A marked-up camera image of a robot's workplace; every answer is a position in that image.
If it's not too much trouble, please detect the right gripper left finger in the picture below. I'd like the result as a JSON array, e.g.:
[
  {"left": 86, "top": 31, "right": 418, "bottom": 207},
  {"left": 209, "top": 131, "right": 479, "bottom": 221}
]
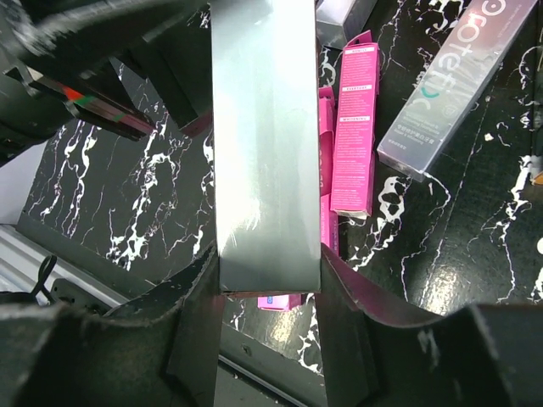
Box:
[{"left": 1, "top": 245, "right": 223, "bottom": 406}]

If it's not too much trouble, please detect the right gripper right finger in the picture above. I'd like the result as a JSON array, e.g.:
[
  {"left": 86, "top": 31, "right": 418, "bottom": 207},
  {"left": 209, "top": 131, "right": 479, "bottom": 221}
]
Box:
[{"left": 316, "top": 248, "right": 542, "bottom": 406}]

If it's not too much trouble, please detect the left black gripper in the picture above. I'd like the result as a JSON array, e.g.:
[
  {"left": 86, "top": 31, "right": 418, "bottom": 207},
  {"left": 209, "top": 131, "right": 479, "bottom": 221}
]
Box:
[{"left": 1, "top": 0, "right": 212, "bottom": 164}]

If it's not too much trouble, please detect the grey Protefix toothpaste box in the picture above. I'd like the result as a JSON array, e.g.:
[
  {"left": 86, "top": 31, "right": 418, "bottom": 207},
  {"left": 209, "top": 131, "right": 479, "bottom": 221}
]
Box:
[{"left": 377, "top": 0, "right": 537, "bottom": 181}]

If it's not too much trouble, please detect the silver grey toothpaste box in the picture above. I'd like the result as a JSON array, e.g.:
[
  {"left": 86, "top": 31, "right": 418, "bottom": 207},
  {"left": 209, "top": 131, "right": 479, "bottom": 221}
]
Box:
[{"left": 316, "top": 0, "right": 377, "bottom": 49}]

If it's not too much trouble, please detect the pink BeYou box front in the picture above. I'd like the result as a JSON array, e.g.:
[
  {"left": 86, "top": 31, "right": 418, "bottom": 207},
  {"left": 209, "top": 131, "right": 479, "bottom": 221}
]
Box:
[{"left": 257, "top": 293, "right": 303, "bottom": 312}]

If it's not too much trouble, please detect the pink beyou box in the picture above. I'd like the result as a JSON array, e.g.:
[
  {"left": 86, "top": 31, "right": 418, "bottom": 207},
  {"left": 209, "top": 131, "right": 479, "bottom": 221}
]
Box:
[
  {"left": 318, "top": 86, "right": 339, "bottom": 254},
  {"left": 257, "top": 293, "right": 303, "bottom": 312},
  {"left": 331, "top": 31, "right": 380, "bottom": 219}
]

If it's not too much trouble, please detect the pink BeYou box middle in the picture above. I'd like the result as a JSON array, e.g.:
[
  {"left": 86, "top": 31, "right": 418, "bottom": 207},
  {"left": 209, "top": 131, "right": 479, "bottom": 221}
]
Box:
[{"left": 318, "top": 86, "right": 339, "bottom": 254}]

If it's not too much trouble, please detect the pink BeYou box back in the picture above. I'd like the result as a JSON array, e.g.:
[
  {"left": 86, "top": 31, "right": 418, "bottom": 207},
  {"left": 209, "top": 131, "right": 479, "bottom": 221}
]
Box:
[{"left": 331, "top": 31, "right": 380, "bottom": 219}]

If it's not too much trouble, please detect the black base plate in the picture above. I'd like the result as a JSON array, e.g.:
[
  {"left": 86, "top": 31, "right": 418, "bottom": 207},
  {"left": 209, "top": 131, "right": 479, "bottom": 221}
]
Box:
[{"left": 16, "top": 215, "right": 327, "bottom": 406}]

